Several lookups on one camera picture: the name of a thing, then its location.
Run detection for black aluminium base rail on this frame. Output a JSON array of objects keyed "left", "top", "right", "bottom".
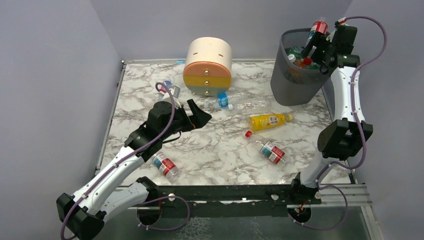
[{"left": 78, "top": 178, "right": 373, "bottom": 220}]

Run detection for red cap bottle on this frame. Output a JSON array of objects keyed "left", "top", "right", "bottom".
[
  {"left": 152, "top": 152, "right": 180, "bottom": 183},
  {"left": 244, "top": 130, "right": 289, "bottom": 166},
  {"left": 301, "top": 17, "right": 329, "bottom": 59}
]

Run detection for clear bottle blue label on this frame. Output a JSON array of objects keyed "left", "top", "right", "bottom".
[{"left": 203, "top": 92, "right": 247, "bottom": 109}]

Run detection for yellow juice bottle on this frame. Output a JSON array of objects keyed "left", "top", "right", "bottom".
[{"left": 247, "top": 113, "right": 293, "bottom": 132}]

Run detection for cream pastel drawer cabinet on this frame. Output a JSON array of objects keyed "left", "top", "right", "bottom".
[{"left": 182, "top": 36, "right": 233, "bottom": 97}]

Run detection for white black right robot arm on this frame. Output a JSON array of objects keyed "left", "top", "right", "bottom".
[{"left": 290, "top": 24, "right": 373, "bottom": 201}]

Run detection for orange drink bottle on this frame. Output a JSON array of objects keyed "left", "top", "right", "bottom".
[{"left": 287, "top": 54, "right": 305, "bottom": 82}]

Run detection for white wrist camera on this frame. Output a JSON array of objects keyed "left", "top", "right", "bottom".
[
  {"left": 326, "top": 17, "right": 346, "bottom": 42},
  {"left": 161, "top": 85, "right": 182, "bottom": 109}
]

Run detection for clear bottle green white label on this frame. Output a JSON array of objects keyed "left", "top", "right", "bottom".
[{"left": 309, "top": 63, "right": 319, "bottom": 70}]

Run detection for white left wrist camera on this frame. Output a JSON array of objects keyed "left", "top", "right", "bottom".
[{"left": 161, "top": 85, "right": 182, "bottom": 109}]

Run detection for green tinted bottle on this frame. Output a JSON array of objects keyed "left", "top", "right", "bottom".
[{"left": 287, "top": 46, "right": 304, "bottom": 59}]

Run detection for clear bottle purple label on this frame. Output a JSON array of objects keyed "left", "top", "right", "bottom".
[{"left": 158, "top": 78, "right": 175, "bottom": 101}]

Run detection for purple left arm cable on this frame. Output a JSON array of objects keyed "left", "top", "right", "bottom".
[{"left": 59, "top": 82, "right": 192, "bottom": 240}]

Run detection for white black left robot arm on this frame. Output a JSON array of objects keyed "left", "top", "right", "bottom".
[{"left": 56, "top": 99, "right": 212, "bottom": 240}]

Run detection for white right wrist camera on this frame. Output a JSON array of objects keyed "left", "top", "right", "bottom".
[{"left": 326, "top": 17, "right": 346, "bottom": 42}]

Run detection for grey mesh waste bin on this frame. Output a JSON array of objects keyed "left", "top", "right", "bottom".
[{"left": 270, "top": 28, "right": 330, "bottom": 106}]

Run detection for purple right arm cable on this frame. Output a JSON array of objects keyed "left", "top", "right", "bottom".
[{"left": 287, "top": 15, "right": 388, "bottom": 231}]

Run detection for clear bottle white blue cap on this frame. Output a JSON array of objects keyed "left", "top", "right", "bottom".
[{"left": 227, "top": 98, "right": 271, "bottom": 112}]

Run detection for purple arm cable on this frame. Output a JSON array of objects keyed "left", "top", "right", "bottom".
[
  {"left": 287, "top": 15, "right": 388, "bottom": 231},
  {"left": 59, "top": 82, "right": 192, "bottom": 240}
]

